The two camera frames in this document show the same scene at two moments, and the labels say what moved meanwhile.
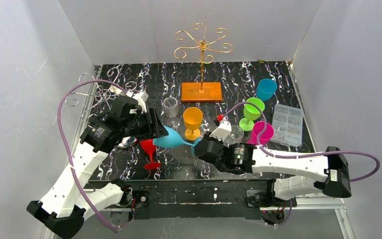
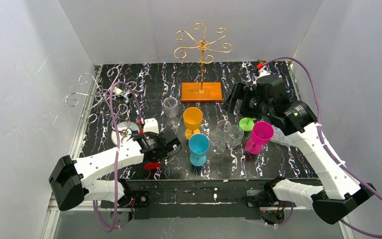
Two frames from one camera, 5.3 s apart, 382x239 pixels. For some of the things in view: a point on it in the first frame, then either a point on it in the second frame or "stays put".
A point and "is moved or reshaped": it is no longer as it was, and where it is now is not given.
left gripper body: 157,122 -> 166,147
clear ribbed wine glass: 236,135 stays put
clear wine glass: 171,109 stays put
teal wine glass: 172,140 is moved or reshaped
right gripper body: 203,149 -> 241,100
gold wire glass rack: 202,91 stays put
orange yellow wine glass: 193,117 stays put
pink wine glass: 265,136 stays put
